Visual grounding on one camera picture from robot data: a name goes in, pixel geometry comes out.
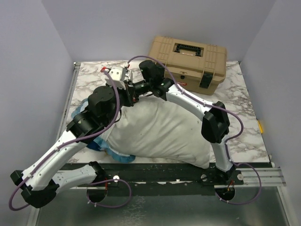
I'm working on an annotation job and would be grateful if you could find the white pillowcase blue trim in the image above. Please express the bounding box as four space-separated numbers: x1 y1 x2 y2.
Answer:
71 98 135 163

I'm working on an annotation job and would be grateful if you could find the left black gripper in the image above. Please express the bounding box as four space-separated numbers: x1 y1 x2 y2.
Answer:
104 81 136 127

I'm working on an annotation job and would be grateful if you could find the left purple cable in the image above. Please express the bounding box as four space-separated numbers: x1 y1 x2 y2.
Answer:
8 68 132 210

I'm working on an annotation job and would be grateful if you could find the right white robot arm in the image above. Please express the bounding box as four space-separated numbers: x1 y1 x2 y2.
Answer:
139 60 234 184

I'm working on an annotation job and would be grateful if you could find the white pillow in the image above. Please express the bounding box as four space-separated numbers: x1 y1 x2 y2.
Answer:
107 97 210 169

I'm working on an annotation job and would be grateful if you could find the purple cable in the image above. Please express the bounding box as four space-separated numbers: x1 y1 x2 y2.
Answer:
8 68 132 210
127 55 263 206

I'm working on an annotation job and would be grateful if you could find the tan plastic toolbox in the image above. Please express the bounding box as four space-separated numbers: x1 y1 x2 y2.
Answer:
149 36 227 96

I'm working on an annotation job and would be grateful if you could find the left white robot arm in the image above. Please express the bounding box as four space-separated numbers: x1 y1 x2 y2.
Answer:
10 81 142 208

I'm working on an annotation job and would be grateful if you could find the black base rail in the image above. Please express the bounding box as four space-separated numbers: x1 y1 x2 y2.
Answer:
70 161 253 197

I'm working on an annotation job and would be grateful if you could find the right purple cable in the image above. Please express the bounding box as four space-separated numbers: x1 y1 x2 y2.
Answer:
127 55 263 206

